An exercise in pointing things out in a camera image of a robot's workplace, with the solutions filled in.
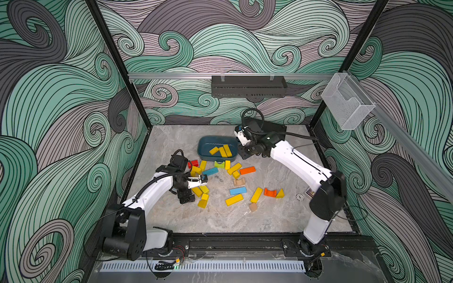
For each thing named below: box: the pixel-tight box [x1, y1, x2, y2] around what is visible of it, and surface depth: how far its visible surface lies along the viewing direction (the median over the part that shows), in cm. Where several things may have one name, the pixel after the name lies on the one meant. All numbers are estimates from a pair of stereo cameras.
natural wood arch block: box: [233, 177, 246, 187], surface depth 94 cm
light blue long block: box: [229, 186, 248, 196], surface depth 91 cm
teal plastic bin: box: [197, 135, 239, 161], surface depth 108 cm
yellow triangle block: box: [276, 188, 285, 199], surface depth 89 cm
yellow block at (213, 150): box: [208, 146, 220, 156], surface depth 109 cm
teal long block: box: [202, 167, 219, 177], surface depth 100 cm
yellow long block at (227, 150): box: [222, 143, 233, 158], surface depth 108 cm
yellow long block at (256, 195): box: [250, 186, 264, 204], surface depth 89 cm
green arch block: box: [214, 160, 225, 169], surface depth 100 cm
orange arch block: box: [263, 187, 278, 198], surface depth 89 cm
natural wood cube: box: [248, 202, 258, 213], surface depth 86 cm
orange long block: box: [239, 166, 256, 176], surface depth 100 cm
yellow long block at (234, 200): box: [224, 193, 244, 207], surface depth 89 cm
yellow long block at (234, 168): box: [227, 162, 242, 176], surface depth 100 cm
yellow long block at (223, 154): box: [218, 146, 228, 158], surface depth 107 cm
